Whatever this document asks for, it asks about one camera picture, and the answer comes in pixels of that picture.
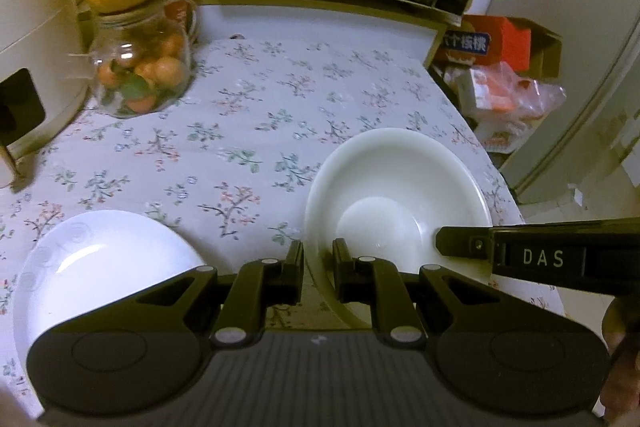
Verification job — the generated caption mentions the floral tablecloth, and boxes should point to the floral tablecloth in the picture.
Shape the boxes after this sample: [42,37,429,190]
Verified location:
[0,38,526,408]

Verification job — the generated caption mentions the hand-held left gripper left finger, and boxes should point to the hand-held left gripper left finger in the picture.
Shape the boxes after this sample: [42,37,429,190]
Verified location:
[125,239,306,350]

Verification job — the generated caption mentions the glass jar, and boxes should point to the glass jar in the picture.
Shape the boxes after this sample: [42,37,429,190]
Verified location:
[89,0,196,118]

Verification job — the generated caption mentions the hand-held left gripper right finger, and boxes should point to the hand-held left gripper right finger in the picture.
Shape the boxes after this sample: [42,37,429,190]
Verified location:
[331,238,506,350]

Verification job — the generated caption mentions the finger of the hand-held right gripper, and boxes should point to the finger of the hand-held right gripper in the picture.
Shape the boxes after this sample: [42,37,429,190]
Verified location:
[435,226,497,262]

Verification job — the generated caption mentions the large cream bowl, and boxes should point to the large cream bowl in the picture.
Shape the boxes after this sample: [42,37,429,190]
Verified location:
[304,127,494,333]

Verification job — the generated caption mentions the orange and white snack packet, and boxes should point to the orange and white snack packet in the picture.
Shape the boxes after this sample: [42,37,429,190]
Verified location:
[480,119,531,155]

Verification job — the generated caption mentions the orange carton box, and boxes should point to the orange carton box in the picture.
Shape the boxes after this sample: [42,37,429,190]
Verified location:
[435,14,532,72]

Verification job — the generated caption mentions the white air fryer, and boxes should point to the white air fryer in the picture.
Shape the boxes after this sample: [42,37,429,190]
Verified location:
[0,0,88,190]

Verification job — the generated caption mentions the white plate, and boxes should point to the white plate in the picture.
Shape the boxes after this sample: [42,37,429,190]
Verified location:
[12,209,208,368]

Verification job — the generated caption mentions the person's right hand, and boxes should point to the person's right hand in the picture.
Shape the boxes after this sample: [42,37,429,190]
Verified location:
[600,294,640,420]

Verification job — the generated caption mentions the pile of orange kumquats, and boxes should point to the pile of orange kumquats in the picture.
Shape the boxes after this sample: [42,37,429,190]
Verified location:
[96,32,187,114]

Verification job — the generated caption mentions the clear plastic snack bag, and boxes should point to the clear plastic snack bag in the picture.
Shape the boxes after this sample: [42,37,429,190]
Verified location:
[442,62,568,128]

